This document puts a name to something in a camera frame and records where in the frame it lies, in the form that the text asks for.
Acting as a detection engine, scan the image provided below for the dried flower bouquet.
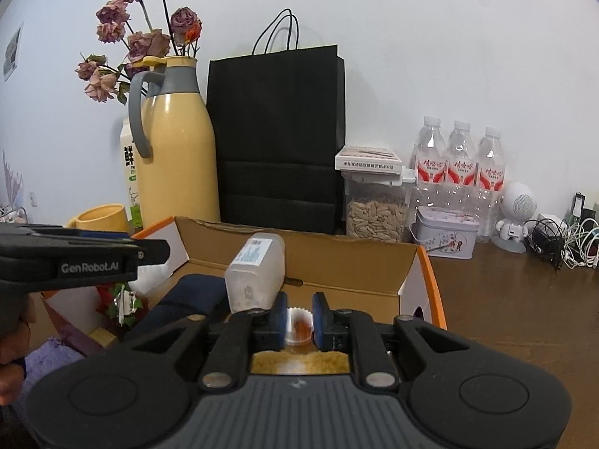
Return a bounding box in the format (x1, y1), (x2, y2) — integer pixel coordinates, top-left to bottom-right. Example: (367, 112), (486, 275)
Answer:
(75, 0), (203, 104)

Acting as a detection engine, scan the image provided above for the navy blue cloth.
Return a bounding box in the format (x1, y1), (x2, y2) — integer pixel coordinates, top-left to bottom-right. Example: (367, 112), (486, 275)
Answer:
(126, 274), (231, 340)

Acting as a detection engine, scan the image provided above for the decorated tin box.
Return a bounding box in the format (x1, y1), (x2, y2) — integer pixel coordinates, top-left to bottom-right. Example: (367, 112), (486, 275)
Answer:
(409, 206), (480, 259)

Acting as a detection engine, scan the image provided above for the small white plastic cup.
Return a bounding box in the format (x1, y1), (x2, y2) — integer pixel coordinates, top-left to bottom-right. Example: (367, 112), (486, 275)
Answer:
(283, 306), (315, 344)

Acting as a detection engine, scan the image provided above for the red artificial flower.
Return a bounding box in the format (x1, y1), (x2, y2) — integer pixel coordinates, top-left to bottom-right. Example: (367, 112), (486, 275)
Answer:
(96, 284), (147, 329)

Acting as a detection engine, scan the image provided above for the red cardboard box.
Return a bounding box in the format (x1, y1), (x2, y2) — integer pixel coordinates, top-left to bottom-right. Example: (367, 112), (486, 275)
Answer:
(40, 215), (447, 375)

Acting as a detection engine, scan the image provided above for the white robot speaker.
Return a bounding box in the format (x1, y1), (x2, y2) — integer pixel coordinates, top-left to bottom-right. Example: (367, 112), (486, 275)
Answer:
(491, 181), (534, 253)

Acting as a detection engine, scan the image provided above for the person's left hand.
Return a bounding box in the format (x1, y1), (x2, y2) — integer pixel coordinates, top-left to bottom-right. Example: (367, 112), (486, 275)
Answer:
(0, 309), (37, 407)

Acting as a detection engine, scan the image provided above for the clear water bottle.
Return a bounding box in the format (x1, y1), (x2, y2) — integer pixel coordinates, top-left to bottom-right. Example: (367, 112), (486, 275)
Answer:
(444, 120), (478, 216)
(411, 115), (449, 218)
(475, 126), (508, 243)

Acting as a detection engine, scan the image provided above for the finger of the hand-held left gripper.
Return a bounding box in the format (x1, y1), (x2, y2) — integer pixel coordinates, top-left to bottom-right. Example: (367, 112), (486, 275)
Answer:
(0, 223), (136, 245)
(135, 239), (170, 282)

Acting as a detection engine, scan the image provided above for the white milk carton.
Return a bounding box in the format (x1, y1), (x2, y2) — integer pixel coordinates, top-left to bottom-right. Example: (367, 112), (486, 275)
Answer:
(121, 117), (143, 233)

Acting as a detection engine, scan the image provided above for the white flat box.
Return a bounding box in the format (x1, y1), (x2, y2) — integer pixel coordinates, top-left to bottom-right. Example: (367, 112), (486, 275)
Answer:
(334, 146), (403, 172)

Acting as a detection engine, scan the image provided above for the purple wall decoration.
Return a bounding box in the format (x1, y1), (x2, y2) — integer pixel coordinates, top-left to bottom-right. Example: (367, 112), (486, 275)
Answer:
(0, 150), (24, 211)

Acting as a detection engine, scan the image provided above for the tangle of charger cables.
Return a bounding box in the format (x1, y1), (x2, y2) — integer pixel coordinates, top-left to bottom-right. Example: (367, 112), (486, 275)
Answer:
(524, 192), (599, 272)

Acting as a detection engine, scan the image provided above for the translucent plastic bottle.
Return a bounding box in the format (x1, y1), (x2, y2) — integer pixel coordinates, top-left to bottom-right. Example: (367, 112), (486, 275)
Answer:
(224, 231), (287, 314)

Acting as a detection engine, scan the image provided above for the clear seed container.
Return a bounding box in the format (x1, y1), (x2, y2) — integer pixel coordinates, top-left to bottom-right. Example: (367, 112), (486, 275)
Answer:
(341, 168), (417, 243)

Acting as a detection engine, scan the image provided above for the black paper bag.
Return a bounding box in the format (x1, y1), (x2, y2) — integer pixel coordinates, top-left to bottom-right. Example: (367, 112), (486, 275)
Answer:
(207, 8), (347, 235)

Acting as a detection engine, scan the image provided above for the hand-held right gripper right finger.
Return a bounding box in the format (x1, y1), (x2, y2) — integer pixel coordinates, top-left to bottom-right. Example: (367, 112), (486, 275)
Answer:
(313, 292), (471, 391)

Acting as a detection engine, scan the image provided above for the small beige block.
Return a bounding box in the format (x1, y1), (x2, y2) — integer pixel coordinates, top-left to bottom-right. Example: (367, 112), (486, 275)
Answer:
(89, 327), (116, 349)

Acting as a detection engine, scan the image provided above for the yellow thermos jug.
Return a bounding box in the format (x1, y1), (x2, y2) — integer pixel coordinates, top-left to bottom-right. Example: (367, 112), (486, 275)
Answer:
(128, 55), (222, 230)

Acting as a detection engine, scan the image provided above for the yellow mug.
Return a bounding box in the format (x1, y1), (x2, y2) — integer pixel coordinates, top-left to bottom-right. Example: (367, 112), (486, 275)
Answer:
(66, 203), (132, 235)

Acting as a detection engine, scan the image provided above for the purple cloth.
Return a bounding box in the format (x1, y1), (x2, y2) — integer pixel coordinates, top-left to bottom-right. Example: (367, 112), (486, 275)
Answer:
(21, 299), (108, 384)

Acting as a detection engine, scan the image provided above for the wall poster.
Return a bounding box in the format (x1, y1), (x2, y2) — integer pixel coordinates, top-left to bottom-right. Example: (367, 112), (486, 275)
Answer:
(2, 21), (25, 81)

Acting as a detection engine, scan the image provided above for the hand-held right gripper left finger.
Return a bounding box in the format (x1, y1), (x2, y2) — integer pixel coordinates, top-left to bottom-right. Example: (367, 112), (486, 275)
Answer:
(124, 292), (287, 391)

